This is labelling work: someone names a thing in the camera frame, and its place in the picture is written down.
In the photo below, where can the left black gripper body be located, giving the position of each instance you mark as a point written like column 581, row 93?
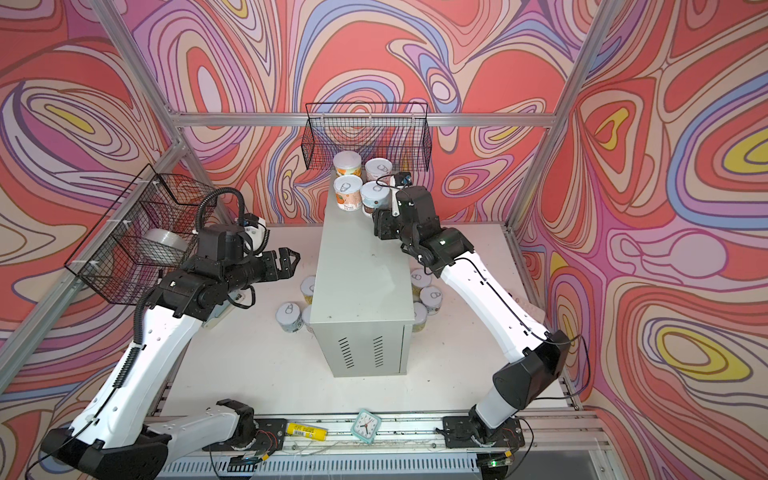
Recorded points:
column 274, row 264

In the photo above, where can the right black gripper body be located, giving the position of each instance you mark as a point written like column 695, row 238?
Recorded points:
column 387, row 222

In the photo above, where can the teal label can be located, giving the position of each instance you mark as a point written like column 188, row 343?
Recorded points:
column 289, row 317
column 374, row 196

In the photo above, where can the teal label can front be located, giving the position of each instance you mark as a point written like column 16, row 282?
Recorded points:
column 374, row 196

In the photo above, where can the pink flower label can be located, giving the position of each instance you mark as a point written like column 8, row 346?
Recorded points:
column 376, row 168

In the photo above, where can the orange label can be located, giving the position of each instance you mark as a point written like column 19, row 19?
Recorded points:
column 347, row 163

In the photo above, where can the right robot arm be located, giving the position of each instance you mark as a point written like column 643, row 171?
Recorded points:
column 535, row 355

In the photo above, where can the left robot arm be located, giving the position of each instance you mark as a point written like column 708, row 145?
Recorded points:
column 110, row 438

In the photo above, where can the yellow label can left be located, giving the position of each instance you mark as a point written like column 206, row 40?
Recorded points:
column 307, row 288

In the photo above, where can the grey stapler box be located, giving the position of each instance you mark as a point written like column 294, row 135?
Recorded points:
column 218, row 313

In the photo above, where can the pink label can left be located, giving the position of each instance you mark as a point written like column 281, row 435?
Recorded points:
column 306, row 318

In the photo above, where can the can right hidden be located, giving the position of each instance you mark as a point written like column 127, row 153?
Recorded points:
column 420, row 317

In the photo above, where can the grey metal cabinet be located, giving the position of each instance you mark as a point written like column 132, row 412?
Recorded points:
column 362, row 311

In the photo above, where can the pink calculator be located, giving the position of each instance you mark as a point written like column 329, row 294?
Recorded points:
column 531, row 309

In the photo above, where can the yellow label tube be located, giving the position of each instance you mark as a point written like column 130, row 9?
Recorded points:
column 306, row 431

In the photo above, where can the teal alarm clock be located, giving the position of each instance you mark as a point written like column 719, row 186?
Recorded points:
column 366, row 426

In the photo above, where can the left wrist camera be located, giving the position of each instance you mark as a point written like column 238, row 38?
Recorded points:
column 257, row 231

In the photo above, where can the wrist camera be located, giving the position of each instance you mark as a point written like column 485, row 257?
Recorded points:
column 402, row 179
column 257, row 231

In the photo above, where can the left black wire basket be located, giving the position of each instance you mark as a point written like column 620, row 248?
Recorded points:
column 107, row 260

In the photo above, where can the black wire basket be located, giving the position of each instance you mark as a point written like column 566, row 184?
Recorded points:
column 397, row 131
column 107, row 260

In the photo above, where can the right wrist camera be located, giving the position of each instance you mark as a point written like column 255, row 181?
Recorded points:
column 402, row 179

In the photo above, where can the back black wire basket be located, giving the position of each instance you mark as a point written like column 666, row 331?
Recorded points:
column 397, row 131

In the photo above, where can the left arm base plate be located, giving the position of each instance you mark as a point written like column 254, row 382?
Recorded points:
column 269, row 437

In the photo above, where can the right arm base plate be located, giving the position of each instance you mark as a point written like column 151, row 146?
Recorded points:
column 464, row 431

